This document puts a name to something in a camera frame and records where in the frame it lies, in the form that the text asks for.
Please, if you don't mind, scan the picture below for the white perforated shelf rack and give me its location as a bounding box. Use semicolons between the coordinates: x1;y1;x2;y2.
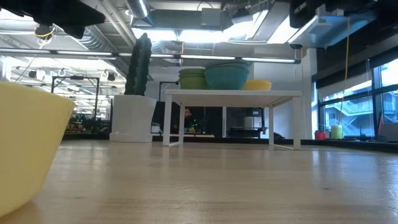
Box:
162;89;302;151

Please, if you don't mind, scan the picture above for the yellow-green cup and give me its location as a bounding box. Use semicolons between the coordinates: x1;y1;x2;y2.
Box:
330;124;344;140

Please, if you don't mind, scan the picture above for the long ceiling light fixture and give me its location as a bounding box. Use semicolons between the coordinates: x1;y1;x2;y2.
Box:
0;48;302;65

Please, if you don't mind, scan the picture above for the yellow plastic bowl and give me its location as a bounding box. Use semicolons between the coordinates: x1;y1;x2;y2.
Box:
0;80;76;218
242;79;272;91

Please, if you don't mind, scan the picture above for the grey ceiling box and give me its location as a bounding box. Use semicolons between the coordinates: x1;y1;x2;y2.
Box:
201;7;223;27

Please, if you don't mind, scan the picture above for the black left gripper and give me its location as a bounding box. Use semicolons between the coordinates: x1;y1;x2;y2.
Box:
0;0;106;40

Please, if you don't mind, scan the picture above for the tall green cactus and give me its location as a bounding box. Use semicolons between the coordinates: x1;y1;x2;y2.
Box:
124;32;152;96

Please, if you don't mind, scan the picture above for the person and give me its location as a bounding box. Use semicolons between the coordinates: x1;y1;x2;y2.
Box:
175;107;201;134

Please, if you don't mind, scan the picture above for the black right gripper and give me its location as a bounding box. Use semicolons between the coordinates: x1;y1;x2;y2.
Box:
289;0;398;28

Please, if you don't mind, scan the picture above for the black low desk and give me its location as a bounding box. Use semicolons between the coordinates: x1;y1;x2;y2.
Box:
226;126;268;138

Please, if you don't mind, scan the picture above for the black bent metal tube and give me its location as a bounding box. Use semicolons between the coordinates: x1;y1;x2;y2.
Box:
159;81;180;102

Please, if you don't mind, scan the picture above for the grey appliance box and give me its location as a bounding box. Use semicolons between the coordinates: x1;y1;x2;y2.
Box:
244;116;265;130

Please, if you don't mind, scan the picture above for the white hexagonal plant pot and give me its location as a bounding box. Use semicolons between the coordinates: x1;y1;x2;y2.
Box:
109;95;157;144

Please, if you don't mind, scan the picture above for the silver round air duct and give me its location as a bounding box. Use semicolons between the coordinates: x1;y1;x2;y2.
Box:
126;0;150;19

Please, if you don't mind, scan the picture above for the grey laptop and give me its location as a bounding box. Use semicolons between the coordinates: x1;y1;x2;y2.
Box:
375;122;398;143

